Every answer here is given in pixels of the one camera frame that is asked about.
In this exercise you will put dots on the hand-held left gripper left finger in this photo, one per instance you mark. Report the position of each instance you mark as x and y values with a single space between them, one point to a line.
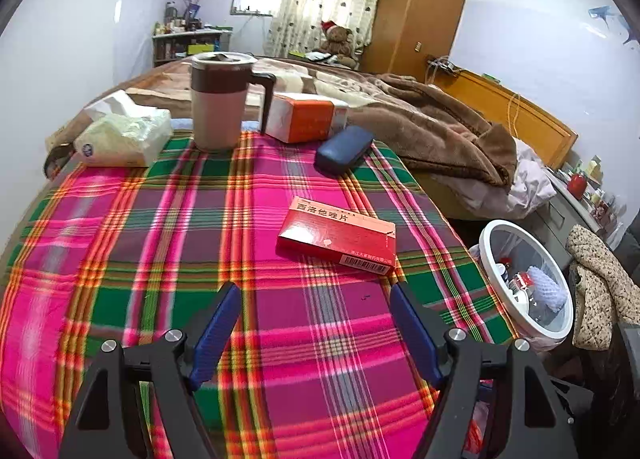
215 334

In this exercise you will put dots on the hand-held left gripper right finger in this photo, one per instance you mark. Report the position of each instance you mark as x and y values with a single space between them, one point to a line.
412 329

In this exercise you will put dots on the clear bottle red label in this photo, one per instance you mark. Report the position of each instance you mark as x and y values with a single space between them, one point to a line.
522 281

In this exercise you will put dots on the white round waste bin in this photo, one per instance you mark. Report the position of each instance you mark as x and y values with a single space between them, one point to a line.
492 239

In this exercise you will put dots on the white foam fruit net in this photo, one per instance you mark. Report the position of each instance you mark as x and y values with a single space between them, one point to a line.
545 286

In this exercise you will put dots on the red box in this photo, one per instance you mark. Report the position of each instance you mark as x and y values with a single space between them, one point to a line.
335 234

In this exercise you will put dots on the pink green plaid tablecloth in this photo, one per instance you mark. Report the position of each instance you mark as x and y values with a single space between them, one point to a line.
150 239

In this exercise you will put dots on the grey bedside cabinet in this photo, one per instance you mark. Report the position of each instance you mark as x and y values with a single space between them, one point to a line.
555 219

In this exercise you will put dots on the pale pink quilt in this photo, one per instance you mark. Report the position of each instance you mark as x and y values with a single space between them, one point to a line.
530 184

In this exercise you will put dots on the blue glasses case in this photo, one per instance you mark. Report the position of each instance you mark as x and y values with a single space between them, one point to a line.
345 149

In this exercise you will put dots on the brown fleece blanket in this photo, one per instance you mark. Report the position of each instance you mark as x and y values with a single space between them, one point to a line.
440 129

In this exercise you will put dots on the assorted toiletry bottles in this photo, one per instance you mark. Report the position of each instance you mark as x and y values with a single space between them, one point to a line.
602 199

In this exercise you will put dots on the soft tissue pack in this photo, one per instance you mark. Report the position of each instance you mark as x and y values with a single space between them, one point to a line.
125 139

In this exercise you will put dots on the red jar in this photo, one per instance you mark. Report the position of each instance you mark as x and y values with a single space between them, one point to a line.
576 186

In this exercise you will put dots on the pink brown lidded mug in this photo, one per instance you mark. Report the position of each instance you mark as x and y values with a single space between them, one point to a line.
215 109

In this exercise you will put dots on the orange white box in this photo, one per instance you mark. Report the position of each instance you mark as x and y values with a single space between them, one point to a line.
307 119

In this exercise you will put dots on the wooden bed headboard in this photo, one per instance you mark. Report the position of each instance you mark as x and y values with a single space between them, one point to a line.
500 109

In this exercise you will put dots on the power strip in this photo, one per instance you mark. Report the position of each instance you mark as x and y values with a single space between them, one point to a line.
442 65

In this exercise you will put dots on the beige printed bedspread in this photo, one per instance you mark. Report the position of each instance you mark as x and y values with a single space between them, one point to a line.
300 81

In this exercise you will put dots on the cluttered storage shelf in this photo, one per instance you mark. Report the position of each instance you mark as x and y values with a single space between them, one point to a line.
185 46

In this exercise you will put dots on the brown teddy bear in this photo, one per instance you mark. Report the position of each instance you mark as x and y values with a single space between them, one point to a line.
337 41

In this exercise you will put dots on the row of small bottles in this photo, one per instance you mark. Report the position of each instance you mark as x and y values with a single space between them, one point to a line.
172 24

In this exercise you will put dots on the wooden wardrobe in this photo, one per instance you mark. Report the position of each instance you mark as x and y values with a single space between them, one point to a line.
415 9

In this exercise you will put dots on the blue wall decal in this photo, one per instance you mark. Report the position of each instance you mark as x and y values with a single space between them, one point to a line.
600 13

